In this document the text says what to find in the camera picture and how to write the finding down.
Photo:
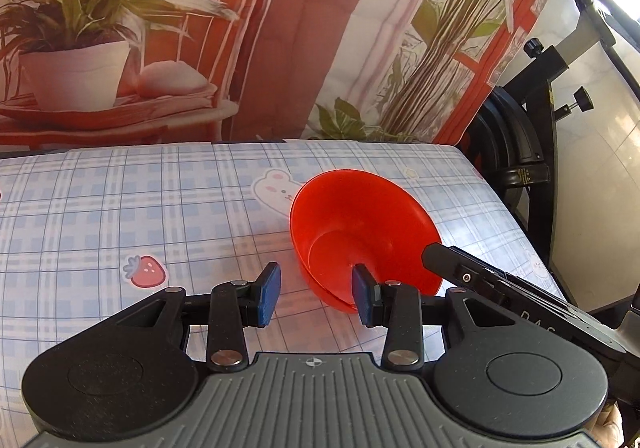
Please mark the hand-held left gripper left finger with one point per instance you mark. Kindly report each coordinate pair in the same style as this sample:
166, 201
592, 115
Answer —
270, 295

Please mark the red bowl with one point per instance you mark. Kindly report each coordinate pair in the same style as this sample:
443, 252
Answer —
360, 213

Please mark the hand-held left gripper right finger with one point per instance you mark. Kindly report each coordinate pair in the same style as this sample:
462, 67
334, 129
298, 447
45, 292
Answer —
361, 295

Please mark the printed room backdrop cloth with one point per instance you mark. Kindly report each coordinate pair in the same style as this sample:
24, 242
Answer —
310, 27

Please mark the black exercise bike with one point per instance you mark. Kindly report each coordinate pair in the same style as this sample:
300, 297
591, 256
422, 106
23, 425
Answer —
520, 147

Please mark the blue plaid tablecloth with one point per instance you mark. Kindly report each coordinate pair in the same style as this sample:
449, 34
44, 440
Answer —
100, 208

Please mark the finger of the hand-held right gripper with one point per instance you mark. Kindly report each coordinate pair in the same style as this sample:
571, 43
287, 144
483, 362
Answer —
460, 268

